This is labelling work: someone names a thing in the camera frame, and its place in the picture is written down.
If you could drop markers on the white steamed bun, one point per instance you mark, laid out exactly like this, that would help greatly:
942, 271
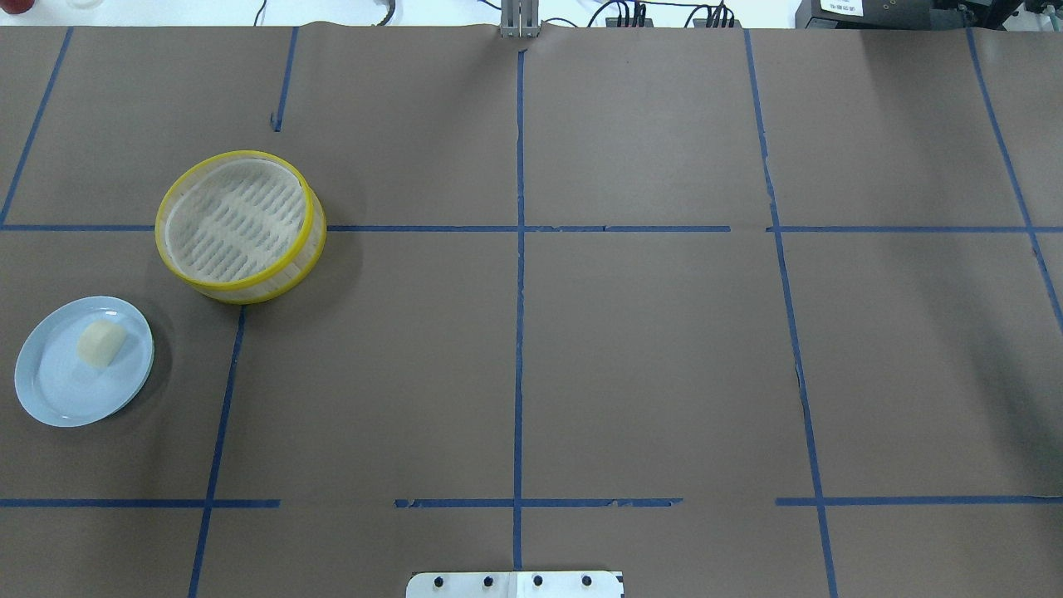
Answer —
100, 343

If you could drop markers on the light blue plate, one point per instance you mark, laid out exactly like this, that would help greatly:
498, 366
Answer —
55, 387

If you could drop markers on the black device top right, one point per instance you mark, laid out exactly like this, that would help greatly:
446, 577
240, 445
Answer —
855, 15

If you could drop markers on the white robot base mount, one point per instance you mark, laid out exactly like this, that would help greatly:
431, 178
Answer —
516, 584

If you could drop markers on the aluminium frame post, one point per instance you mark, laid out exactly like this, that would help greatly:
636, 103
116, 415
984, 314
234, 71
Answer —
519, 18

